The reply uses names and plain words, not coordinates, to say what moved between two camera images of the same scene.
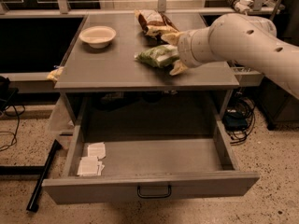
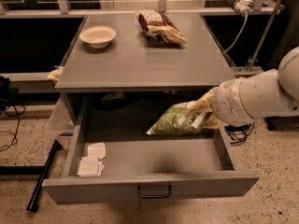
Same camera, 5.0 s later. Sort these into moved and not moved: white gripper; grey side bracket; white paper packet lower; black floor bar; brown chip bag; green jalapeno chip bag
Moved: green jalapeno chip bag; white gripper
Not moved: white paper packet lower; black floor bar; grey side bracket; brown chip bag
